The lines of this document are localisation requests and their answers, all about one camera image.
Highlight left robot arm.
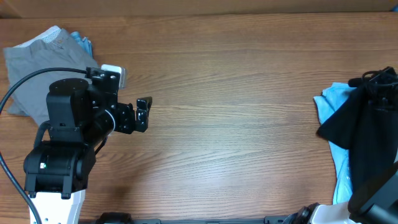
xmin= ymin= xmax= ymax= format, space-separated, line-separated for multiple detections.
xmin=24 ymin=78 xmax=152 ymax=223

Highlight folded grey shorts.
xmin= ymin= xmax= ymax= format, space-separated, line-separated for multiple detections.
xmin=2 ymin=25 xmax=100 ymax=127

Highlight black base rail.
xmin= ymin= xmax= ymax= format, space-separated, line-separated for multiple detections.
xmin=94 ymin=212 xmax=297 ymax=224

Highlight folded blue garment under shorts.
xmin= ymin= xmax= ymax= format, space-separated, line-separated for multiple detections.
xmin=71 ymin=31 xmax=93 ymax=57

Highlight light blue t-shirt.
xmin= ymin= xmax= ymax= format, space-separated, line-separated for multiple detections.
xmin=313 ymin=82 xmax=354 ymax=204

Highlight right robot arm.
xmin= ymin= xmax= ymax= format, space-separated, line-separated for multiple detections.
xmin=282 ymin=67 xmax=397 ymax=223

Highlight black t-shirt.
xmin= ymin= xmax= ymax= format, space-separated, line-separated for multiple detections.
xmin=317 ymin=85 xmax=397 ymax=192

